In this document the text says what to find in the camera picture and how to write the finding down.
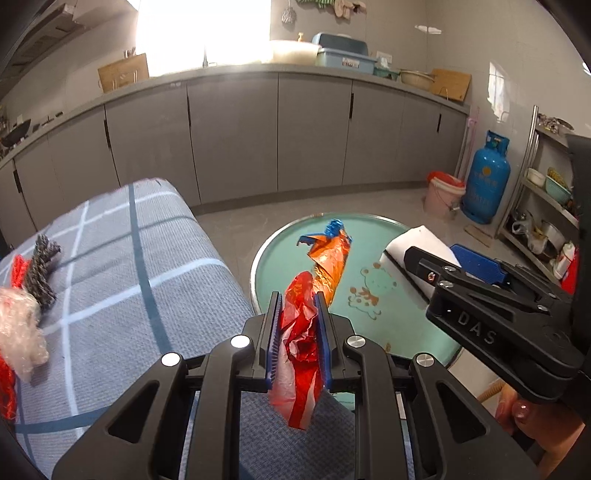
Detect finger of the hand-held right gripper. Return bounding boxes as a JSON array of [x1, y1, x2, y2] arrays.
[[450, 244, 561, 296], [404, 247, 467, 301]]

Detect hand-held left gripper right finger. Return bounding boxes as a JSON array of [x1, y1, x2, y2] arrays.
[[314, 292, 539, 480]]

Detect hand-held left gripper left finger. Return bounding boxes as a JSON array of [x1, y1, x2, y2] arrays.
[[52, 292, 283, 480]]

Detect red plastic bag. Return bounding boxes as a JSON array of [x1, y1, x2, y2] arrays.
[[269, 271, 326, 431]]

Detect white paper cup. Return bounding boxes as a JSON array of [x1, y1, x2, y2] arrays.
[[382, 224, 462, 296]]

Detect orange and blue plastic wrapper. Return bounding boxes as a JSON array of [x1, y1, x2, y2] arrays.
[[298, 217, 354, 305]]

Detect round teal tray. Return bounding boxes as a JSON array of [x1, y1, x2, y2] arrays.
[[249, 212, 465, 411]]

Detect grey rope bundle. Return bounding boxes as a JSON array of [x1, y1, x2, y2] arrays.
[[23, 234, 62, 309]]

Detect white plastic bag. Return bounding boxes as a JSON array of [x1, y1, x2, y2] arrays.
[[0, 286, 49, 381]]

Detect red mesh net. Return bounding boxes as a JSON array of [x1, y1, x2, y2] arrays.
[[0, 353, 17, 421]]

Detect person's right hand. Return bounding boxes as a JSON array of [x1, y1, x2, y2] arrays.
[[494, 385, 585, 462]]

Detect pink bucket with red lid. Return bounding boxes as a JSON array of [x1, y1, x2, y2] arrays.
[[423, 171, 467, 217]]

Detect blue gas cylinder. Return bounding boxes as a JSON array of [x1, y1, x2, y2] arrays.
[[462, 130, 512, 225]]

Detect steel pot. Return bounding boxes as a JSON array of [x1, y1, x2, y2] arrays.
[[540, 220, 566, 250]]

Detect white and red bottle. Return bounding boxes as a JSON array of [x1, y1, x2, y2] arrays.
[[553, 242, 578, 280]]

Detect green bowl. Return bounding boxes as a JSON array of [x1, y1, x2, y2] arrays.
[[545, 175, 572, 206]]

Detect metal shelf rack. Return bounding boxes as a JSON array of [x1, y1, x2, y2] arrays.
[[496, 105, 591, 287]]

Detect blue checked tablecloth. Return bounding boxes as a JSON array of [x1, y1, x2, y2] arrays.
[[0, 178, 361, 480]]

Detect small window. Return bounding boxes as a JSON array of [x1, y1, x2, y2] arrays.
[[488, 62, 511, 121]]

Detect beige basin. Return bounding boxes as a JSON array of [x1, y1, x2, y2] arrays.
[[399, 69, 435, 85]]

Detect grey kitchen cabinets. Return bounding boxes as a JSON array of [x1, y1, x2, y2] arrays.
[[0, 65, 472, 236]]

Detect blue dish rack box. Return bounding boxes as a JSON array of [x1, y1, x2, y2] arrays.
[[311, 33, 376, 73]]

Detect white basin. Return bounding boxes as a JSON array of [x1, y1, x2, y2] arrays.
[[270, 40, 322, 65]]

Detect beige hanging glove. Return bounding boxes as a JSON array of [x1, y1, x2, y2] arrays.
[[335, 0, 365, 19]]

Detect large bright window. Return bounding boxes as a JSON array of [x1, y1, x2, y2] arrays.
[[136, 0, 273, 77]]

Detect black wok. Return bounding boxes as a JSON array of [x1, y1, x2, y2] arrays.
[[0, 119, 32, 146]]

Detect range hood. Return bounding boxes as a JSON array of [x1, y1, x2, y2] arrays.
[[0, 0, 88, 79]]

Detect pink mop handle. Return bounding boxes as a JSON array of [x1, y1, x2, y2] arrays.
[[456, 107, 481, 178]]

